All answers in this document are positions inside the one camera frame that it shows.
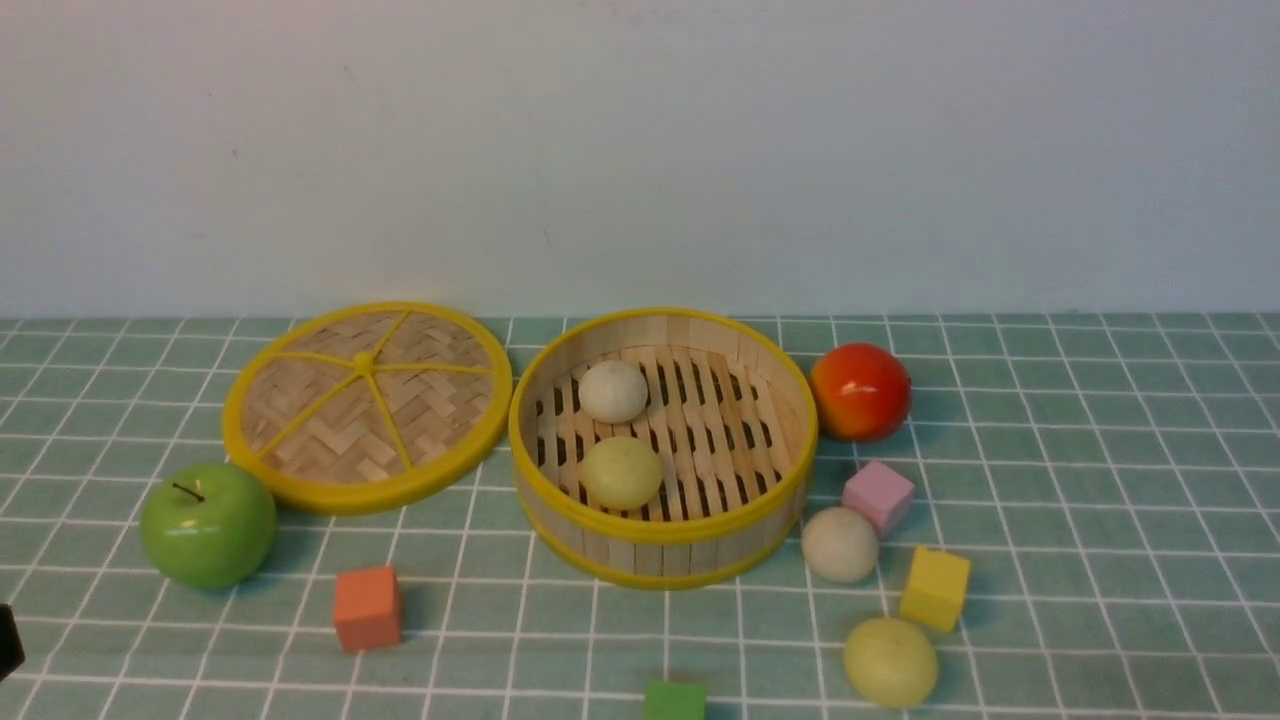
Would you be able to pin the white bun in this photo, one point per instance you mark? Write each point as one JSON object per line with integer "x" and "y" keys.
{"x": 613, "y": 392}
{"x": 839, "y": 545}

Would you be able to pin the yellow-green bun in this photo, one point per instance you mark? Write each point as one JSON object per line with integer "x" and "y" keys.
{"x": 622, "y": 473}
{"x": 891, "y": 663}

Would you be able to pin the pink cube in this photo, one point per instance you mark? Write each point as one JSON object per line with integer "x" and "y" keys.
{"x": 880, "y": 495}

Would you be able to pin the red orange tomato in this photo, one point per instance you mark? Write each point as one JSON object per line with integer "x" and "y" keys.
{"x": 863, "y": 393}

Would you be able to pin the green apple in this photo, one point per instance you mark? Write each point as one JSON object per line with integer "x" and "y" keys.
{"x": 209, "y": 526}

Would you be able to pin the green cube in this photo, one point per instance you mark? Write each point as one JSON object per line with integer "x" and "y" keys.
{"x": 665, "y": 700}

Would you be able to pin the orange cube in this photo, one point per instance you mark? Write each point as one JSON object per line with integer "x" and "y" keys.
{"x": 368, "y": 609}

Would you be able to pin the bamboo steamer tray yellow rim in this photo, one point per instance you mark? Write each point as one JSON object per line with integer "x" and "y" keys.
{"x": 730, "y": 415}

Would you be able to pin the green checkered tablecloth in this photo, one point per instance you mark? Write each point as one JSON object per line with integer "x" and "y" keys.
{"x": 1112, "y": 478}

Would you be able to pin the woven bamboo steamer lid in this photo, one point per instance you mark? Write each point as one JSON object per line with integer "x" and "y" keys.
{"x": 369, "y": 408}

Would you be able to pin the yellow cube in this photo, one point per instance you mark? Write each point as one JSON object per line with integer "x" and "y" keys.
{"x": 935, "y": 592}

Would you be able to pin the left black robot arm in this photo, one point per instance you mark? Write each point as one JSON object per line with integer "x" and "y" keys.
{"x": 12, "y": 651}

